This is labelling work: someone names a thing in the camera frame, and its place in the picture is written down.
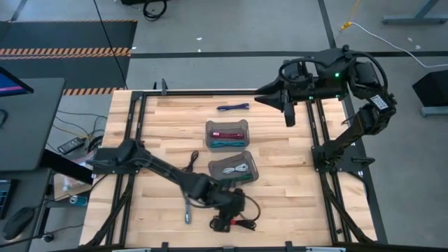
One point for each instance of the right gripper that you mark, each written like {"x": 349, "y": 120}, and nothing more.
{"x": 301, "y": 87}

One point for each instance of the black aluminium table frame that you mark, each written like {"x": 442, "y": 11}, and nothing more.
{"x": 196, "y": 93}

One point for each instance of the monitor with blue screen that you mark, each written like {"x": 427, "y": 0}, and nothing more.
{"x": 10, "y": 84}

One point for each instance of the black box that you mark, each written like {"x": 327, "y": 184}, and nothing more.
{"x": 432, "y": 87}

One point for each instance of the black floor equipment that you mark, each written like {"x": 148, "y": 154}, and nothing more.
{"x": 133, "y": 1}

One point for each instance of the dark grey desk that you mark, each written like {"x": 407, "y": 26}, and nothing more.
{"x": 31, "y": 189}

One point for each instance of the black computer mouse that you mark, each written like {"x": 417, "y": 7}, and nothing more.
{"x": 17, "y": 223}

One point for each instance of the black frame clamp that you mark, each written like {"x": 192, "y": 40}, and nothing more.
{"x": 163, "y": 87}

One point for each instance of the black hazard striped floor mat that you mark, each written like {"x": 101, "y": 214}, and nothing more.
{"x": 70, "y": 35}

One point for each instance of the tan cardboard box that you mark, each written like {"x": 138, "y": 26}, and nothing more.
{"x": 66, "y": 185}

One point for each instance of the black round plug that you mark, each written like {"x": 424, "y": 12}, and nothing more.
{"x": 48, "y": 237}

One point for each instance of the grey stand foot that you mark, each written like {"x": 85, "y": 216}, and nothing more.
{"x": 434, "y": 111}

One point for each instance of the small teal object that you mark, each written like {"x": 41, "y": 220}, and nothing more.
{"x": 77, "y": 200}

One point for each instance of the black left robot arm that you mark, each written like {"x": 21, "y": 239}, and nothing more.
{"x": 157, "y": 168}

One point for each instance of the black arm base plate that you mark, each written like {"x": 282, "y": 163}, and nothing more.
{"x": 350, "y": 167}
{"x": 105, "y": 169}

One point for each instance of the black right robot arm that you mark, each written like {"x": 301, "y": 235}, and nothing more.
{"x": 353, "y": 129}

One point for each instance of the grey table leg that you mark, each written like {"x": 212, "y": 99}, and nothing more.
{"x": 414, "y": 17}

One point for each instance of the smoky translucent plastic bin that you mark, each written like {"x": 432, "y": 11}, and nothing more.
{"x": 227, "y": 125}
{"x": 215, "y": 169}

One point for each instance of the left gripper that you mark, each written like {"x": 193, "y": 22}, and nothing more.
{"x": 229, "y": 204}

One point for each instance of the black keyboard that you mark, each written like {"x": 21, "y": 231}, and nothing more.
{"x": 5, "y": 197}

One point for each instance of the black desk crossbeam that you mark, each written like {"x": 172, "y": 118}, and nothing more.
{"x": 66, "y": 167}

